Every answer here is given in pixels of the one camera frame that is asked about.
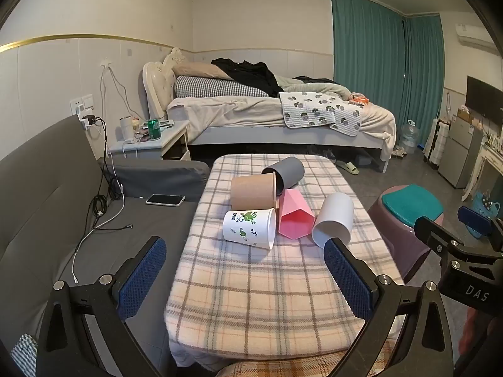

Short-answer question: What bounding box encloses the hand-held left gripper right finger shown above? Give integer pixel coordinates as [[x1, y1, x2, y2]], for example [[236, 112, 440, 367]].
[[323, 238, 456, 377]]

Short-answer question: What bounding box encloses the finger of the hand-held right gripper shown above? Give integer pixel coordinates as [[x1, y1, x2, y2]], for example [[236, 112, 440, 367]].
[[457, 206, 503, 253], [414, 216, 465, 262]]

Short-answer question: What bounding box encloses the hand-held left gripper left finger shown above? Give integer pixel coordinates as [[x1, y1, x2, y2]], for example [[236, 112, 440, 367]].
[[37, 236, 168, 377]]

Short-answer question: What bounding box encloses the plain white cup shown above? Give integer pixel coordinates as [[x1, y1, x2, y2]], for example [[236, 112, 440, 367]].
[[312, 193, 355, 249]]

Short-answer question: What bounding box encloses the pink hexagonal cup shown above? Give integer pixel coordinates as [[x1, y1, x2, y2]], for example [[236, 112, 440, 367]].
[[278, 189, 317, 240]]

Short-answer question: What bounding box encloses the white cup with leaf print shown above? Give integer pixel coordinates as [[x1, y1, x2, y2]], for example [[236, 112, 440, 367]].
[[222, 208, 277, 251]]

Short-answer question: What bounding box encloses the grey cup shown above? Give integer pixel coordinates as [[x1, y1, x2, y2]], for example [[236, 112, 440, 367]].
[[262, 157, 306, 196]]

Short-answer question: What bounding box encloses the brown paper cup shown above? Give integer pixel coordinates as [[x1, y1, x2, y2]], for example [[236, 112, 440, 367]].
[[230, 173, 280, 211]]

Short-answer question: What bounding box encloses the teal patterned bag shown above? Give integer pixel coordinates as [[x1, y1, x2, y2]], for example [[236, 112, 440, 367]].
[[469, 190, 503, 238]]

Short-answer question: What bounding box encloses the teal seat cushion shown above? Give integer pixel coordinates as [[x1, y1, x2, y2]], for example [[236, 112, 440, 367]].
[[382, 184, 444, 227]]

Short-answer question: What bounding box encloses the purple plastic stool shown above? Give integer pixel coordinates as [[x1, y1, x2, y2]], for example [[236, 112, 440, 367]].
[[368, 185, 445, 284]]

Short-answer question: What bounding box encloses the white dresser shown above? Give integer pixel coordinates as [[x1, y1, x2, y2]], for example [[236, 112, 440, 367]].
[[462, 141, 503, 202]]

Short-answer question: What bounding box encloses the grey small fridge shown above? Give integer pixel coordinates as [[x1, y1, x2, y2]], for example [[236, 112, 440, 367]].
[[438, 116, 484, 189]]

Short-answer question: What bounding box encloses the white smartphone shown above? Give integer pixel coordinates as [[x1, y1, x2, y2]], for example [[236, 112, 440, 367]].
[[146, 194, 185, 207]]

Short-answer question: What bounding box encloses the plaid tablecloth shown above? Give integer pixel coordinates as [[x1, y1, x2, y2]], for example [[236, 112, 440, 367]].
[[164, 154, 405, 374]]

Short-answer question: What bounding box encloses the large water bottle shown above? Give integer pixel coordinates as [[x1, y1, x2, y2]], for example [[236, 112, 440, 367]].
[[399, 120, 417, 154]]

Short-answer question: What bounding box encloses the orange plaid cloth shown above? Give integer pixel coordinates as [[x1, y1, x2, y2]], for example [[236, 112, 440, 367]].
[[215, 350, 398, 377]]

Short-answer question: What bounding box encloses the black television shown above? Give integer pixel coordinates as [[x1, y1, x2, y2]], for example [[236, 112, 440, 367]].
[[466, 75, 503, 125]]

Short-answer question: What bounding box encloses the grey sofa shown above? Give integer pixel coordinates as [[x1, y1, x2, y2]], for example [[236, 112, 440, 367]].
[[0, 115, 211, 377]]

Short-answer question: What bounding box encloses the white nightstand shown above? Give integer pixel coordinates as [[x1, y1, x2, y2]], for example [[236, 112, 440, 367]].
[[108, 120, 191, 161]]

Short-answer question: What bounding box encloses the green checkered cloth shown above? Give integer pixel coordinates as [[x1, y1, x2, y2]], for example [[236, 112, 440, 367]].
[[11, 334, 39, 377]]

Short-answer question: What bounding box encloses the white tumbler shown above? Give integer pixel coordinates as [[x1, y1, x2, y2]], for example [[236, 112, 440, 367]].
[[119, 117, 135, 141]]

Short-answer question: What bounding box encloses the leaf patterned blanket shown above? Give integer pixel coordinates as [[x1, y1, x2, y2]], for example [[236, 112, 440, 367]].
[[278, 91, 362, 133]]

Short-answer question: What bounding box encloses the white air conditioner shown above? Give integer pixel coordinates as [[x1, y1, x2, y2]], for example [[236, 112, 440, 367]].
[[455, 24, 498, 52]]

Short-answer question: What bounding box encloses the white bed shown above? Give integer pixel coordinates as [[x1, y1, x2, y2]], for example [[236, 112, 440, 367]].
[[142, 47, 397, 173]]

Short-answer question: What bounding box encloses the teal curtain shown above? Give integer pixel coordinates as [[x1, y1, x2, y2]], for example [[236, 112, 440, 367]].
[[331, 0, 445, 147]]

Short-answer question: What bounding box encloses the grey green quilt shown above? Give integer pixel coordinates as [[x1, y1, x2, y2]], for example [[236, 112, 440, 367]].
[[275, 74, 353, 101]]

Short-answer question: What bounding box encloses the checkered pillow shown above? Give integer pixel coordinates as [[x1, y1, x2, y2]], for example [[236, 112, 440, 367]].
[[174, 75, 272, 98]]

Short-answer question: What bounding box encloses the beige pillow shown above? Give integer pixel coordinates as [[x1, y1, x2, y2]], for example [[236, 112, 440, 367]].
[[172, 63, 232, 81]]

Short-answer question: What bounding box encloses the black clothing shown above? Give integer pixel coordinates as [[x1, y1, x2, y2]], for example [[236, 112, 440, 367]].
[[211, 58, 284, 97]]

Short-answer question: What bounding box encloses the white charging cable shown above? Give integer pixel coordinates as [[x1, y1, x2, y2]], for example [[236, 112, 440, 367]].
[[73, 188, 127, 286]]

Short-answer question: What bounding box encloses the black cable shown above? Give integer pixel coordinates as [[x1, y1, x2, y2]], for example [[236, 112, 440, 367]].
[[89, 117, 134, 231]]

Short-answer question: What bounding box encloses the white wall socket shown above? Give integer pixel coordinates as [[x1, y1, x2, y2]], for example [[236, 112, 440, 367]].
[[70, 94, 95, 113]]

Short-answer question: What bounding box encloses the white wall cable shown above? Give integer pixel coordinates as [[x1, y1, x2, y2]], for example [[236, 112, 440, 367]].
[[100, 58, 137, 120]]

